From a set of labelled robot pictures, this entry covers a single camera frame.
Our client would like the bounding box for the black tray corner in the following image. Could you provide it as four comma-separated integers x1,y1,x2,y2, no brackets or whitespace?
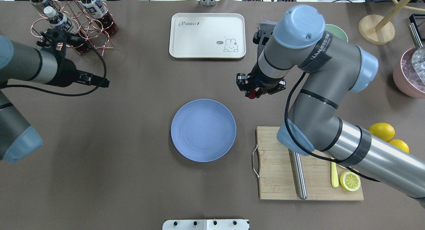
409,14,425,36

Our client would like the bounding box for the red strawberry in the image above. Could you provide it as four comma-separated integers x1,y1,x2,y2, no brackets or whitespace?
247,89,257,99

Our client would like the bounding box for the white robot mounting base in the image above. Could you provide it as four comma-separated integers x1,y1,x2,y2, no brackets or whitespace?
162,218,250,230

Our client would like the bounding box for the steel muddler black tip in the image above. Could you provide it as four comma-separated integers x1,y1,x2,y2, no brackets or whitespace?
289,150,307,200

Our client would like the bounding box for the clear ice cubes pile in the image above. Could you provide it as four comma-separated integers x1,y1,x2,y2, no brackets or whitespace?
402,55,425,91

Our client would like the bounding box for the copper wire bottle rack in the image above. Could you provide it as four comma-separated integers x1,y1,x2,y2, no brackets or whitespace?
30,0,115,56

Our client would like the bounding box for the upper yellow lemon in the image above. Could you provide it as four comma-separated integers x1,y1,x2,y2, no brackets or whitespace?
368,122,395,142

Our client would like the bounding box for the wooden cutting board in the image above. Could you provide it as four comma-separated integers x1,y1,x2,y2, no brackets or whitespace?
256,126,363,201

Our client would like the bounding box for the lower yellow lemon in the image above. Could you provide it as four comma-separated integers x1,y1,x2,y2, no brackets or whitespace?
388,139,410,153

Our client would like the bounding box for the steel ice scoop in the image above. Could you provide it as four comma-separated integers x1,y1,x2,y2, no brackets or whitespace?
408,23,425,74

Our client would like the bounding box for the mint green bowl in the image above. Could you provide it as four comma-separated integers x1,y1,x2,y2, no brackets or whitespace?
325,24,349,42

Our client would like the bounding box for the pink bowl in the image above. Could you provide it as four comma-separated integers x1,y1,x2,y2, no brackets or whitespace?
393,48,425,99

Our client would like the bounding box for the grey folded cloth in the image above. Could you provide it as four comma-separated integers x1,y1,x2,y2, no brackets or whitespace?
258,20,277,34

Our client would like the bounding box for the lemon half on board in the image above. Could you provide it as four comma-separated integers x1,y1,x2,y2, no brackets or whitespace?
339,172,361,191

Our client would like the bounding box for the yellow lemon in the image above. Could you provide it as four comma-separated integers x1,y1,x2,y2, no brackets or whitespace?
388,139,410,153
368,122,395,142

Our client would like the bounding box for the lower right drink bottle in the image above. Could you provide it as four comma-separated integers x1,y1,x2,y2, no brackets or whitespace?
80,0,119,36

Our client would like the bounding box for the blue plate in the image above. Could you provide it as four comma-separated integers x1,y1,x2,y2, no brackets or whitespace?
171,99,236,163

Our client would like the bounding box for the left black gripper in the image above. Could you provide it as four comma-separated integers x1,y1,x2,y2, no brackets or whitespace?
55,59,110,88

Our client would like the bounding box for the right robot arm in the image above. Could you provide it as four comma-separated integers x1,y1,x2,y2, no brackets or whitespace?
236,4,425,205

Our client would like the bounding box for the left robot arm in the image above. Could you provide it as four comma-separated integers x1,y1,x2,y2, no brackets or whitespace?
0,30,109,163

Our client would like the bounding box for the wooden mug tree stand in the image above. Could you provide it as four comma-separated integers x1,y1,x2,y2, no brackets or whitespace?
358,0,424,45

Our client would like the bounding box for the cream rabbit tray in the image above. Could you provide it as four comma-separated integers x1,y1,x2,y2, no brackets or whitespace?
169,13,246,59

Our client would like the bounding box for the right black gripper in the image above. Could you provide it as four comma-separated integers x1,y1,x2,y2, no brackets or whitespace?
236,65,286,99

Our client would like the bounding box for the yellow plastic knife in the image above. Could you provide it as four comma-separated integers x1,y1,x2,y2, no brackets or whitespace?
330,161,339,188

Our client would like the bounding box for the lower left drink bottle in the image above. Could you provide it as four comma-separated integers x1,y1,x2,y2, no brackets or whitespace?
43,6,91,53

